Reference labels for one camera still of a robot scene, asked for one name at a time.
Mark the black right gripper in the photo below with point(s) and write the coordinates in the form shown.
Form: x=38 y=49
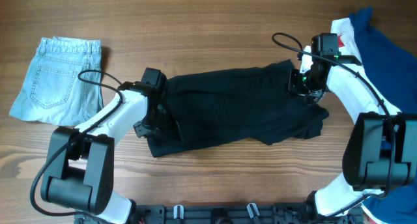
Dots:
x=294 y=81

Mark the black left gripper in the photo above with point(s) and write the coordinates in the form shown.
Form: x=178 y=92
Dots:
x=159 y=116

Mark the black shorts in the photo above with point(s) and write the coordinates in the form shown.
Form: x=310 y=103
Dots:
x=215 y=108

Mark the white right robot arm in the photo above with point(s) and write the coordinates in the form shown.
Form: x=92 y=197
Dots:
x=381 y=153

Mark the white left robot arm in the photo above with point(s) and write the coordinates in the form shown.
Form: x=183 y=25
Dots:
x=79 y=170

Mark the red and white garment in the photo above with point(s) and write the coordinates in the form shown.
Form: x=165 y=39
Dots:
x=345 y=32

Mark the navy blue garment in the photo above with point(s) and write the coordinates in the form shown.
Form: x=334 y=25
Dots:
x=393 y=71

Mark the light blue denim shorts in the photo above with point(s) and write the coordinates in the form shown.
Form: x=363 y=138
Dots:
x=59 y=86

